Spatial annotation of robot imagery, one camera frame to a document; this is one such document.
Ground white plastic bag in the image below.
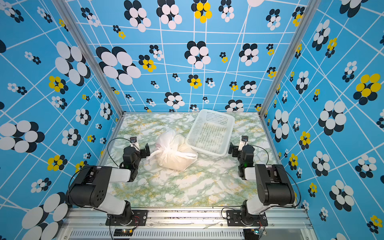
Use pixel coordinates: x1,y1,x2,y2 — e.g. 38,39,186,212
148,130,198,172

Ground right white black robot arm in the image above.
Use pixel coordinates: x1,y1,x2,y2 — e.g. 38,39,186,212
229,142,296,218

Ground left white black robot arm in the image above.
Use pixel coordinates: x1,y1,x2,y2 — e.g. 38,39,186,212
66,144,151,221

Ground white plastic basket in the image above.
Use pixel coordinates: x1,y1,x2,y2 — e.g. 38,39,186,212
186,109,235,157

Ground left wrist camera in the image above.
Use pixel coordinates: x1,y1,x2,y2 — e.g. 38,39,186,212
129,137,140,151

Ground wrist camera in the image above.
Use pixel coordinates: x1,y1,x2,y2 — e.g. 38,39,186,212
129,137,140,151
238,136,249,151

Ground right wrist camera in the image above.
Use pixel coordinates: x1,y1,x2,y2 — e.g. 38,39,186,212
238,136,249,151

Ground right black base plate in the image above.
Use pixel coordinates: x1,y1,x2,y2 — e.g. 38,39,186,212
225,209,268,228

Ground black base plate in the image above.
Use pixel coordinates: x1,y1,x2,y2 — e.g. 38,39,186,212
225,209,268,228
106,209,149,227

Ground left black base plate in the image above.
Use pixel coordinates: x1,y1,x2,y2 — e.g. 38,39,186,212
106,209,149,227

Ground aluminium front rail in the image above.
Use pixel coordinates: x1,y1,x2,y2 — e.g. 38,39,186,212
57,207,317,240

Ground right aluminium corner post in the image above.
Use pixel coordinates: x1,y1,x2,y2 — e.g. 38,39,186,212
260,0,321,117

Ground aluminium corner post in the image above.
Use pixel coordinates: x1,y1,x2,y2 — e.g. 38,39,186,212
52,1,124,118
260,0,321,117

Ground left aluminium corner post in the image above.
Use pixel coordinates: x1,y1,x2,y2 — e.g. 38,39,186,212
52,1,124,118

